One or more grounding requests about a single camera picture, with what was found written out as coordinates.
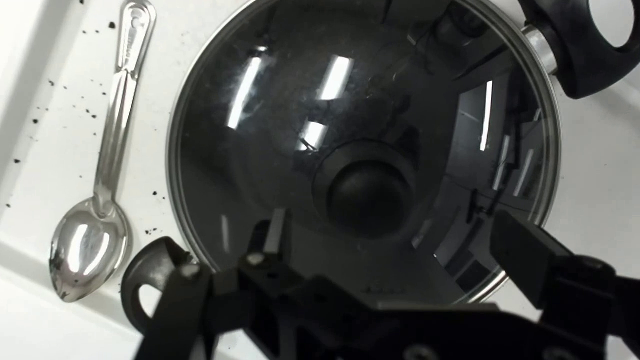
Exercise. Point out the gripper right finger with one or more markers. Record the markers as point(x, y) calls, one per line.
point(525, 260)

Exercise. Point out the steel serving spoon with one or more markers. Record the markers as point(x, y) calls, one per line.
point(114, 135)

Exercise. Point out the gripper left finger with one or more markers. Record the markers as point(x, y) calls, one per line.
point(182, 310)

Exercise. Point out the glass pot lid black knob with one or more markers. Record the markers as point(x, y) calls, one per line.
point(300, 75)

